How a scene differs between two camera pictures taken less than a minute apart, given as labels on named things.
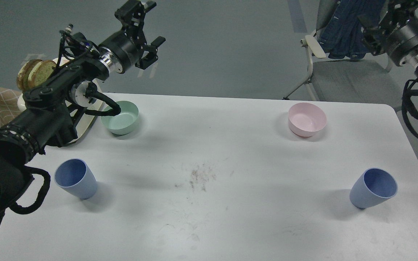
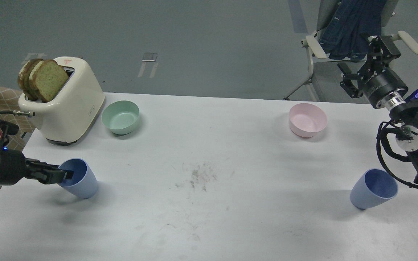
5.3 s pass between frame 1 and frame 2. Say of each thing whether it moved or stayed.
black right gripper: moved
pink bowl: stayed
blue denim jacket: stayed
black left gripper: moved
